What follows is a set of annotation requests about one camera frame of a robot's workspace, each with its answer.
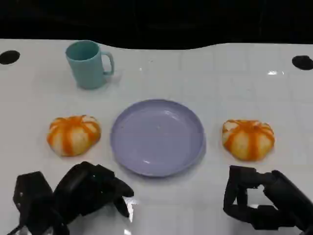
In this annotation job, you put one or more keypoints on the orange white toy bread roll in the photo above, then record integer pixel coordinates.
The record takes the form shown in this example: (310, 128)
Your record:
(248, 139)
(73, 135)

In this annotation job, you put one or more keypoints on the lilac plate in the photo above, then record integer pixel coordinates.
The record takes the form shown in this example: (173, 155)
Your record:
(157, 138)

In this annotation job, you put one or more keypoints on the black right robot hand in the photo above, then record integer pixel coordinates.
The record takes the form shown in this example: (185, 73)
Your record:
(288, 195)

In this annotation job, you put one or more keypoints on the pale green mug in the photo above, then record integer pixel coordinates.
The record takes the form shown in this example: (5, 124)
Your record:
(85, 67)

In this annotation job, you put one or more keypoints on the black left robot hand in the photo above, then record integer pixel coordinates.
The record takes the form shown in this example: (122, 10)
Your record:
(73, 188)

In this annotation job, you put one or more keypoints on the black round table grommet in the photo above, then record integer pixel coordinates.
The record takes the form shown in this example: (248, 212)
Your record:
(9, 57)
(302, 62)

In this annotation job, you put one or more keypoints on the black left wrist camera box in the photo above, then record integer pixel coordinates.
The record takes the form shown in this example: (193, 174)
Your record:
(30, 188)

